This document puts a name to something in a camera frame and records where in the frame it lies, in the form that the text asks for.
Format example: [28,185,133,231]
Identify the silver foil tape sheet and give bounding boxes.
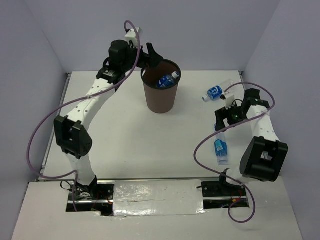
[113,179,205,217]

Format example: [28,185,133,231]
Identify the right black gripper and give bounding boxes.
[215,101,248,133]

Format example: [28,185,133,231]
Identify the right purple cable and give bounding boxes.
[193,82,276,224]

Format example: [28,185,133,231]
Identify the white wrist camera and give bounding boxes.
[220,91,235,109]
[125,27,143,48]

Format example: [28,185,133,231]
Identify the purple cable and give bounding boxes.
[193,82,276,224]
[26,20,141,213]

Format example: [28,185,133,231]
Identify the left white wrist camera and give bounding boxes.
[125,27,143,48]

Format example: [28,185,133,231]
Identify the blue label bottle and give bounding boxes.
[156,71,180,88]
[202,79,234,103]

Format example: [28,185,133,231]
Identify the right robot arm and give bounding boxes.
[215,88,288,196]

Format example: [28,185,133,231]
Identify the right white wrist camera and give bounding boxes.
[220,91,235,109]

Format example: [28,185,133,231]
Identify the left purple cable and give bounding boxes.
[26,20,141,213]

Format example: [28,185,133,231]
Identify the blue cap bottle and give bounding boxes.
[214,132,229,166]

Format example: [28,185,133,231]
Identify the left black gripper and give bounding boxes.
[121,41,163,73]

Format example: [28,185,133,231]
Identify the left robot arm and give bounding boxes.
[54,40,163,199]

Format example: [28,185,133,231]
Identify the brown plastic bin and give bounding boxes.
[140,59,182,114]

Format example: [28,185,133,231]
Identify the metal base rail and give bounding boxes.
[65,178,249,217]

